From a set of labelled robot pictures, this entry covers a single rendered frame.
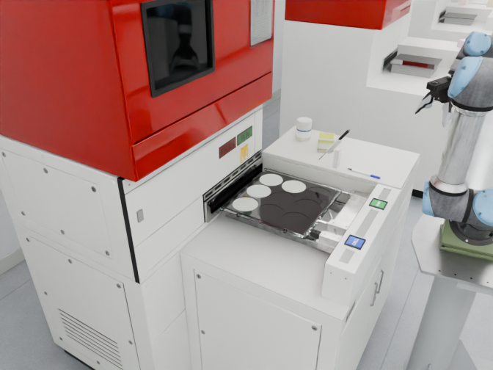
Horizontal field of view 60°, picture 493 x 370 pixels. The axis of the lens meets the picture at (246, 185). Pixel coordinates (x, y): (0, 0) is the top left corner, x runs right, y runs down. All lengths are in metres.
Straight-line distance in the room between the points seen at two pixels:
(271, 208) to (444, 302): 0.78
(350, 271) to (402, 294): 1.42
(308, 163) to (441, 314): 0.81
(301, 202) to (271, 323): 0.48
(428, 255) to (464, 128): 0.52
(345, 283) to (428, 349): 0.82
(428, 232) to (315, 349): 0.65
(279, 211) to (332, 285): 0.40
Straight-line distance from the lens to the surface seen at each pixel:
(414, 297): 2.74
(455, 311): 1.94
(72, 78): 1.26
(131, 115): 1.16
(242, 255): 1.57
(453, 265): 1.69
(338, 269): 1.34
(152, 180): 1.36
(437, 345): 2.08
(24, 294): 2.89
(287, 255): 1.58
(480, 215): 1.53
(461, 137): 1.43
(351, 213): 1.72
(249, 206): 1.68
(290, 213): 1.65
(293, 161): 1.89
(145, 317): 1.62
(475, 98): 1.36
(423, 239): 1.77
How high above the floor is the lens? 1.84
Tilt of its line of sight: 31 degrees down
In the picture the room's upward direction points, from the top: straight up
